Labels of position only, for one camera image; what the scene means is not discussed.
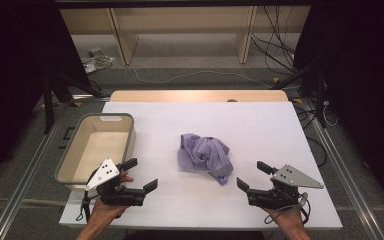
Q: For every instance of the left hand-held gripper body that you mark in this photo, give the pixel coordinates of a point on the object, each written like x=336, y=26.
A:
x=105, y=173

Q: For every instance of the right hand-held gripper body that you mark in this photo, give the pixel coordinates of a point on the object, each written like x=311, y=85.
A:
x=291, y=176

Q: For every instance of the beige bin with grey rim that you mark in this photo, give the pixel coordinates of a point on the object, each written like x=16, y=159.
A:
x=93, y=150

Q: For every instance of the purple cloth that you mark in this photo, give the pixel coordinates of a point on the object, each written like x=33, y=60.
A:
x=205, y=155

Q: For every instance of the person's left hand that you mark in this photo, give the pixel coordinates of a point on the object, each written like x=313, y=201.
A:
x=106, y=211

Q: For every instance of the person's right hand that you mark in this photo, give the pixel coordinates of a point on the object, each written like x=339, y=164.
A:
x=288, y=218

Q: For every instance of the white board sheet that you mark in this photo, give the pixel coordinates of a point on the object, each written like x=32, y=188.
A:
x=263, y=133

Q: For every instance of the black metal stand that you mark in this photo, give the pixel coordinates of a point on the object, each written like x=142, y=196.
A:
x=320, y=100

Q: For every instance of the black tripod stand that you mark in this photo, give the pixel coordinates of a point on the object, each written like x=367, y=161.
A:
x=48, y=106

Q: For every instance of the black curtain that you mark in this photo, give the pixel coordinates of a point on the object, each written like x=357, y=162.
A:
x=363, y=83
x=13, y=66

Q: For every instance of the wooden shelf unit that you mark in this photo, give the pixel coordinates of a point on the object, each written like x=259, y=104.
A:
x=180, y=20

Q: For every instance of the metal floor rail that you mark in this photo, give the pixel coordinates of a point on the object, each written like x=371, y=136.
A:
x=346, y=180
x=23, y=180

